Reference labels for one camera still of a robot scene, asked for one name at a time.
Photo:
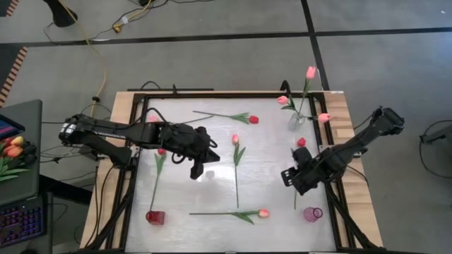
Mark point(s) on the black metal table frame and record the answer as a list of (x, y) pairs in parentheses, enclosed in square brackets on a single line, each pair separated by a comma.
[(229, 95)]

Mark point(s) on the dark grey side desk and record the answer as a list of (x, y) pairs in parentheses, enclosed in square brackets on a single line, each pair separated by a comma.
[(31, 176)]

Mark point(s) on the clear glass vase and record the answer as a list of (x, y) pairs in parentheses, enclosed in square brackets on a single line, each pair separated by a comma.
[(295, 123)]

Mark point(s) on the black stand base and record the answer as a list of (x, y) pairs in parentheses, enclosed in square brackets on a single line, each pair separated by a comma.
[(61, 16)]

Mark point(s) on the red spare tulip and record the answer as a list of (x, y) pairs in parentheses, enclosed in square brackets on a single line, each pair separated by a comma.
[(5, 142)]

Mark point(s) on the orange pink artificial tulip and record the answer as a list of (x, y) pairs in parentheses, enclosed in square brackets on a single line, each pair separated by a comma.
[(263, 212), (152, 119), (235, 139)]

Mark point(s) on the black mat with orange stripes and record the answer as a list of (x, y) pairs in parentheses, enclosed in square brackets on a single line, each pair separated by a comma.
[(5, 7), (8, 70)]

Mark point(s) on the red glass vase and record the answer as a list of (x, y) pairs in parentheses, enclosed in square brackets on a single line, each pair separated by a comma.
[(155, 217)]

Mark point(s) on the white glossy work sheet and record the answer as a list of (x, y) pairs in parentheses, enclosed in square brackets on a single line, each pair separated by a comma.
[(197, 197)]

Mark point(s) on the black backlit keyboard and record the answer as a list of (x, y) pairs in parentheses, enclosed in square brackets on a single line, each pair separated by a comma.
[(21, 222)]

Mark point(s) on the dark laptop screen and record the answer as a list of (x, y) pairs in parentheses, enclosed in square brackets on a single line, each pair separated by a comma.
[(7, 128)]

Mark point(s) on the purple glass vase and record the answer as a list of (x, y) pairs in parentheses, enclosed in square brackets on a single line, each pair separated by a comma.
[(310, 214)]

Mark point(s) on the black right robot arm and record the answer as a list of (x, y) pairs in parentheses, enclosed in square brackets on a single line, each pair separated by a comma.
[(367, 137)]

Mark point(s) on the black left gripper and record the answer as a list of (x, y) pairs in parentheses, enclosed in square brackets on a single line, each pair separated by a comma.
[(197, 141)]

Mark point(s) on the light pink artificial tulip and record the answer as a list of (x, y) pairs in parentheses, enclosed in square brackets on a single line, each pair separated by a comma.
[(310, 72), (323, 118), (282, 100)]

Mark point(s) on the black clamp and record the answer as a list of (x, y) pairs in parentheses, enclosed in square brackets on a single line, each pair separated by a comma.
[(284, 88)]

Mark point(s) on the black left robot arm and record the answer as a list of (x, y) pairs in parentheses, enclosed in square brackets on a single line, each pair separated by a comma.
[(116, 132)]

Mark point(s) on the red artificial tulip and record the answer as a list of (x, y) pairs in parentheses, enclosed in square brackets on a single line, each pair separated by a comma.
[(301, 142), (161, 152), (253, 119)]

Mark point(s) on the orange spare tulip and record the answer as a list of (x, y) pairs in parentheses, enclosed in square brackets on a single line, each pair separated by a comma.
[(14, 151), (17, 141)]

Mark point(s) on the black floor stand foot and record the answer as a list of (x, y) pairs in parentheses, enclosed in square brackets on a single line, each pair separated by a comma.
[(439, 135)]

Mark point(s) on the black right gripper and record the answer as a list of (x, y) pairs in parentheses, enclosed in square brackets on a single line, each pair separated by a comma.
[(310, 171)]

